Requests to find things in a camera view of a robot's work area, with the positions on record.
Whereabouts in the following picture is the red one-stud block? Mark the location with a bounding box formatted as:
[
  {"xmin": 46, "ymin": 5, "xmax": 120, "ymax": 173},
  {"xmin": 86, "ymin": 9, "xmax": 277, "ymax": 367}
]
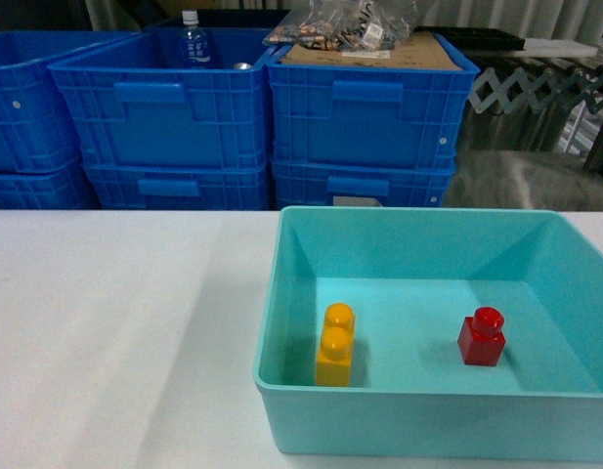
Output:
[{"xmin": 457, "ymin": 306, "xmax": 506, "ymax": 366}]

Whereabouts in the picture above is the teal plastic box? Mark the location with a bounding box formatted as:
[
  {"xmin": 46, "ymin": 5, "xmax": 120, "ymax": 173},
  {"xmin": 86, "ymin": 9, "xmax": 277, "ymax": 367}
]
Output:
[{"xmin": 254, "ymin": 206, "xmax": 603, "ymax": 463}]

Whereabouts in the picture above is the yellow two-stud block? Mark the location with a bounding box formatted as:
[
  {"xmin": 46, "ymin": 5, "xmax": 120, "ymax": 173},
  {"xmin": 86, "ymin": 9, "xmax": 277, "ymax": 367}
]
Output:
[{"xmin": 315, "ymin": 303, "xmax": 356, "ymax": 387}]

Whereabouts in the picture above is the blue crate lower middle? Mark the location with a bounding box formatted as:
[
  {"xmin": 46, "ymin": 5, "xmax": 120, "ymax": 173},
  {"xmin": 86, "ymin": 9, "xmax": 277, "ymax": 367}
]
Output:
[{"xmin": 84, "ymin": 164, "xmax": 270, "ymax": 211}]

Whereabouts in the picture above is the blue crate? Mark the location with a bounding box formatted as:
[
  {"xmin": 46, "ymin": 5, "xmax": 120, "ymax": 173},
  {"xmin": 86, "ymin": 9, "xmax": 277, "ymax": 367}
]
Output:
[
  {"xmin": 0, "ymin": 30, "xmax": 130, "ymax": 174},
  {"xmin": 49, "ymin": 27, "xmax": 273, "ymax": 171},
  {"xmin": 271, "ymin": 161, "xmax": 455, "ymax": 209},
  {"xmin": 267, "ymin": 33, "xmax": 479, "ymax": 171},
  {"xmin": 0, "ymin": 159, "xmax": 100, "ymax": 210},
  {"xmin": 84, "ymin": 164, "xmax": 270, "ymax": 211}
]

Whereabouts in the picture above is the blue crate upper right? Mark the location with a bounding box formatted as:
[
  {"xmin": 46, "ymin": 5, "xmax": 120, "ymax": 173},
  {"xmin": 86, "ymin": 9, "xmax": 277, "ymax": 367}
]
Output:
[{"xmin": 267, "ymin": 33, "xmax": 479, "ymax": 171}]

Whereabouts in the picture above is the blue crate lower right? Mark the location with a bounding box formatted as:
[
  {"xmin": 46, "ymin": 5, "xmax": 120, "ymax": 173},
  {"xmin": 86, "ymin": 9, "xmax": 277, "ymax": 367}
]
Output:
[{"xmin": 271, "ymin": 161, "xmax": 455, "ymax": 209}]

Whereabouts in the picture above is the clear water bottle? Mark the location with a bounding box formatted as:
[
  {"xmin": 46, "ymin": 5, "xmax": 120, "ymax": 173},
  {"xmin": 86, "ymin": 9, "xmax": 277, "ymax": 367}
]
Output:
[{"xmin": 181, "ymin": 10, "xmax": 212, "ymax": 69}]

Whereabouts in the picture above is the blue crate upper middle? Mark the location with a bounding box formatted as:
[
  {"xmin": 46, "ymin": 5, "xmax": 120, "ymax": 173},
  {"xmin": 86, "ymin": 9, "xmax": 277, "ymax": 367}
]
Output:
[{"xmin": 49, "ymin": 27, "xmax": 273, "ymax": 171}]

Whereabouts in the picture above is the clear bag of items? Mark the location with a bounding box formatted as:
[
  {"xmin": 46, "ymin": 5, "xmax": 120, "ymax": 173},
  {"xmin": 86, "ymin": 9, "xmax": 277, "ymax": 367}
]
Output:
[{"xmin": 263, "ymin": 0, "xmax": 420, "ymax": 52}]

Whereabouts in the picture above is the brown cardboard sheet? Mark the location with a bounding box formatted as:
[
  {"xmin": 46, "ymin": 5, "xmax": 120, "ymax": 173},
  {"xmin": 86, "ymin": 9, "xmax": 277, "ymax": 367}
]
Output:
[{"xmin": 280, "ymin": 32, "xmax": 464, "ymax": 71}]

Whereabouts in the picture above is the blue crate lower left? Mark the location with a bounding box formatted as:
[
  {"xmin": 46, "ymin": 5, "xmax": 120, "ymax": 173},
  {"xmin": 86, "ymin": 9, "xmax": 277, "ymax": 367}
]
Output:
[{"xmin": 0, "ymin": 159, "xmax": 100, "ymax": 210}]

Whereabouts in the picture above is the blue crate upper left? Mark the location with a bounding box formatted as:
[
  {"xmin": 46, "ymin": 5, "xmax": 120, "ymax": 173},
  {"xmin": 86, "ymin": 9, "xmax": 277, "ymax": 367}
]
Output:
[{"xmin": 0, "ymin": 30, "xmax": 130, "ymax": 174}]

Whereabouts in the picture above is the grey scissor lattice rack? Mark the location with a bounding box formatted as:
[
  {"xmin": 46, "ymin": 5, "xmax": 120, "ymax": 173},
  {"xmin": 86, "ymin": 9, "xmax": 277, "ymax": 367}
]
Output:
[{"xmin": 468, "ymin": 64, "xmax": 603, "ymax": 115}]

